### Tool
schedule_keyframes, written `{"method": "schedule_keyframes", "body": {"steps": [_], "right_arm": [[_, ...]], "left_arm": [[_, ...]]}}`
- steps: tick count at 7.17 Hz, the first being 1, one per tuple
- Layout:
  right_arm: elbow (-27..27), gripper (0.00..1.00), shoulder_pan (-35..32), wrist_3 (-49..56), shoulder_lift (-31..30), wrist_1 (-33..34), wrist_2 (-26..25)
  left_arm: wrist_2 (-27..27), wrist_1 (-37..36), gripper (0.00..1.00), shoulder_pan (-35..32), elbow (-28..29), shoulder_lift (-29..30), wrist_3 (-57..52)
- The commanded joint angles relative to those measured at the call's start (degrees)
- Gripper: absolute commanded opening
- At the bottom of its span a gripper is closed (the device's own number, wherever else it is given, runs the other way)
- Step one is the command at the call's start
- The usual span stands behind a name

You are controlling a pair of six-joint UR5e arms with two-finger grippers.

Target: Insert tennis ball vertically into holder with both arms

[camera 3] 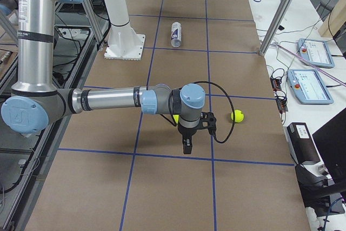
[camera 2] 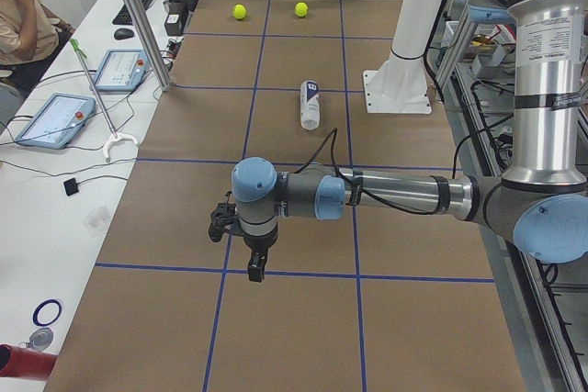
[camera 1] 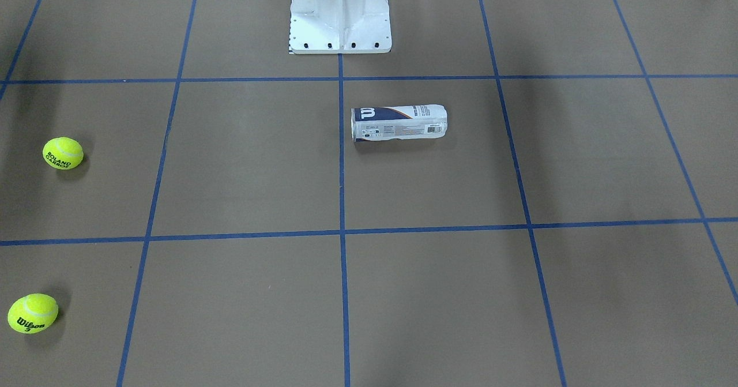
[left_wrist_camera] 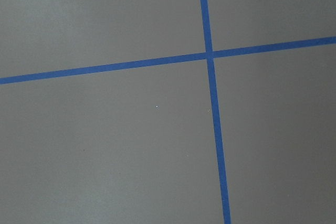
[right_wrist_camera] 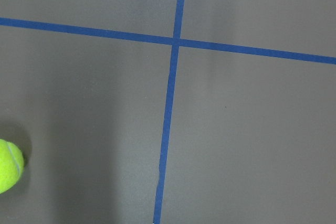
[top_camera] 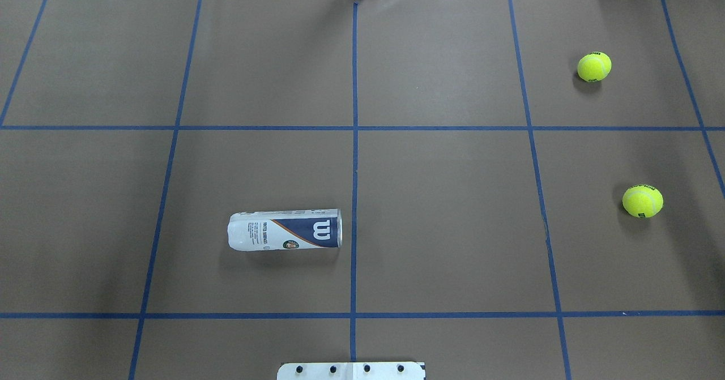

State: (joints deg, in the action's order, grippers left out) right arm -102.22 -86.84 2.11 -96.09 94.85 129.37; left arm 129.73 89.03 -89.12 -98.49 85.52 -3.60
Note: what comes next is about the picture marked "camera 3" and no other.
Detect black box with white label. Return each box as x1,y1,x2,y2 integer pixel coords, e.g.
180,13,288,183
286,122,320,165

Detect near teach pendant tablet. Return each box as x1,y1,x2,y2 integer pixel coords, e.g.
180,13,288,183
287,69,334,105

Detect clear tennis ball can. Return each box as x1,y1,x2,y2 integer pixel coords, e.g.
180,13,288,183
171,22,182,48

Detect yellow tennis ball Roland Garros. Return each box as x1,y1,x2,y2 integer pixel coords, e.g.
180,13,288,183
173,115,179,124

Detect teach pendant tablet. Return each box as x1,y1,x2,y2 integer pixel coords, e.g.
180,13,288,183
298,38,335,68
287,69,334,105

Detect aluminium frame post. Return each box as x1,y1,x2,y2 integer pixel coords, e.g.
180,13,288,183
258,0,292,56

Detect yellow tennis ball Wilson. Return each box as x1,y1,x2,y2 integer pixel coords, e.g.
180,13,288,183
230,109,244,123

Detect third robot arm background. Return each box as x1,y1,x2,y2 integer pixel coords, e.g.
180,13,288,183
1,0,18,16

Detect small black electronics board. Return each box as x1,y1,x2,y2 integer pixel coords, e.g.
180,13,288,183
270,76,288,114

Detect far teach pendant tablet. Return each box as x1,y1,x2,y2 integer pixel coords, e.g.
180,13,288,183
298,38,335,68

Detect black computer monitor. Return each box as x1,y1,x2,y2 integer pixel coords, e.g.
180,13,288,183
312,109,345,182

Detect white pedestal column with base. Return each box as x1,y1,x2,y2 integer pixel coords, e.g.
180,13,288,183
104,0,145,61

